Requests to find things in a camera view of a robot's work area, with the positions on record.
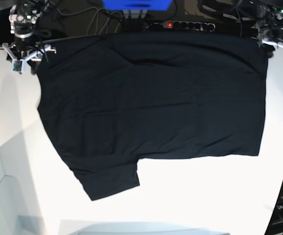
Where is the black T-shirt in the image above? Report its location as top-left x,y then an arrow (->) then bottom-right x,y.
37,32 -> 268,200

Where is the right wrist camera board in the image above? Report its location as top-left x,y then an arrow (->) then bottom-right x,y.
11,59 -> 23,73

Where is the blue plastic box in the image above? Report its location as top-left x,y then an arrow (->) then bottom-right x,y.
102,0 -> 172,11

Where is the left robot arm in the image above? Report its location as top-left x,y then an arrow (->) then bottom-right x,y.
256,0 -> 283,56

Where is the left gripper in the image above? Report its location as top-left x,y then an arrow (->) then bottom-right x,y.
257,29 -> 283,58

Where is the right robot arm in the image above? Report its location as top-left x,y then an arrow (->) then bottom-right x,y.
0,0 -> 57,75

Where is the black power strip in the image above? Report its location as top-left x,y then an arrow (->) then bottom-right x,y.
152,21 -> 216,32

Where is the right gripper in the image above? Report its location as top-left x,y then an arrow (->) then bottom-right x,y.
0,36 -> 57,75

